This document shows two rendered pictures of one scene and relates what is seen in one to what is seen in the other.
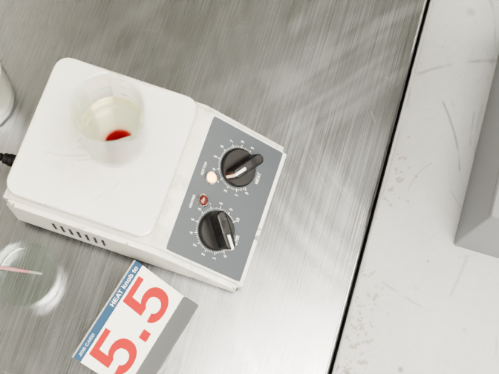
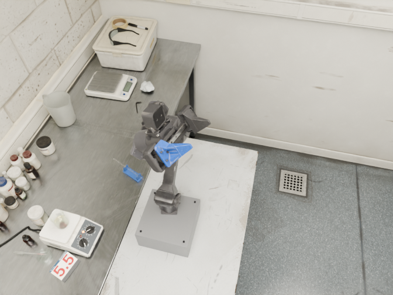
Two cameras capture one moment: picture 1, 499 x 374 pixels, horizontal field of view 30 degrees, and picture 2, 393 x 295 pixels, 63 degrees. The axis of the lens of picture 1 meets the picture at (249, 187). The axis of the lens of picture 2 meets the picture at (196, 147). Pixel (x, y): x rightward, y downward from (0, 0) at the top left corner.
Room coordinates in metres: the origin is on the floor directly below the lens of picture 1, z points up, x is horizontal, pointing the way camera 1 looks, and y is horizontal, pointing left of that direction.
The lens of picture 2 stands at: (-0.24, -0.49, 2.16)
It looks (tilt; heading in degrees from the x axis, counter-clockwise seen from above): 52 degrees down; 9
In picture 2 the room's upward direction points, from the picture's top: straight up
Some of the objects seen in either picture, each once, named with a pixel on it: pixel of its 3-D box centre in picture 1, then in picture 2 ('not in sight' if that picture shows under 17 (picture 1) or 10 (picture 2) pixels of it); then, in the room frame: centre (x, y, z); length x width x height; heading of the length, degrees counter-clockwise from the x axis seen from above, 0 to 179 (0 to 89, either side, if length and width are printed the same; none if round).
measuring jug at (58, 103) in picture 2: not in sight; (59, 109); (0.81, 0.39, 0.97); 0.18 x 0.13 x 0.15; 71
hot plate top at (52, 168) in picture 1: (103, 145); (60, 225); (0.20, 0.12, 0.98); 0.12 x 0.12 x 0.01; 83
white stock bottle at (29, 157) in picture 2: not in sight; (30, 160); (0.50, 0.40, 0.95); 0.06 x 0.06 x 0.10
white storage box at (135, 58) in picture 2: not in sight; (127, 43); (1.43, 0.21, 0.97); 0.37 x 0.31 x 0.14; 179
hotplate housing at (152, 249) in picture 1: (138, 171); (69, 232); (0.20, 0.09, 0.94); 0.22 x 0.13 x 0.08; 83
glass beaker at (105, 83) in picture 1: (114, 125); (59, 220); (0.21, 0.11, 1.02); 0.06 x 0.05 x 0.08; 61
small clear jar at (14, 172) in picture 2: not in sight; (16, 175); (0.42, 0.44, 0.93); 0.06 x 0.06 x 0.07
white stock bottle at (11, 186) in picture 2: not in sight; (6, 188); (0.34, 0.43, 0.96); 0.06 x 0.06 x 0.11
